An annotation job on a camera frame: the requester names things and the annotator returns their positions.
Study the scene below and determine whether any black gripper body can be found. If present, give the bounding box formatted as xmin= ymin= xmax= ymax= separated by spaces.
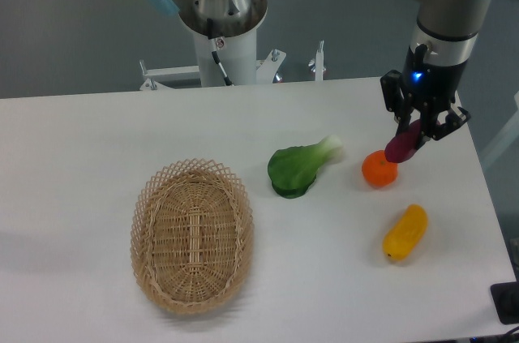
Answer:
xmin=380 ymin=44 xmax=465 ymax=123

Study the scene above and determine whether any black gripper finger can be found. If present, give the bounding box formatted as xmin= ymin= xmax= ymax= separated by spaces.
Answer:
xmin=395 ymin=114 xmax=418 ymax=141
xmin=413 ymin=114 xmax=462 ymax=150

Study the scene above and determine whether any woven wicker basket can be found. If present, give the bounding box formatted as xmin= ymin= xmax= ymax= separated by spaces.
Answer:
xmin=131 ymin=159 xmax=254 ymax=315

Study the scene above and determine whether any white table leg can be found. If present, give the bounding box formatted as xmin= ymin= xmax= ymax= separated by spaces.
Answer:
xmin=479 ymin=92 xmax=519 ymax=172

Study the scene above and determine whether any orange tangerine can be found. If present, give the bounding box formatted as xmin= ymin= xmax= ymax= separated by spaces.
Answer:
xmin=361 ymin=150 xmax=398 ymax=187

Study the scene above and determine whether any yellow mango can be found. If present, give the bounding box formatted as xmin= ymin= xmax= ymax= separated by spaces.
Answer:
xmin=382 ymin=204 xmax=428 ymax=261

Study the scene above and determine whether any green bok choy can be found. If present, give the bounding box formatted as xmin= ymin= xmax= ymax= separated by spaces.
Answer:
xmin=267 ymin=135 xmax=344 ymax=199

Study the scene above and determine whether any black device at table edge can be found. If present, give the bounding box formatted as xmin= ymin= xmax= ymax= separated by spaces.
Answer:
xmin=490 ymin=281 xmax=518 ymax=325

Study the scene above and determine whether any white metal base frame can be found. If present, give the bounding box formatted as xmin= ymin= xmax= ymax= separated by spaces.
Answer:
xmin=139 ymin=40 xmax=327 ymax=91

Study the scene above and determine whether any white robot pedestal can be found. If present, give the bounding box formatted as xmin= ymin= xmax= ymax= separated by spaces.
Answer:
xmin=179 ymin=0 xmax=268 ymax=87

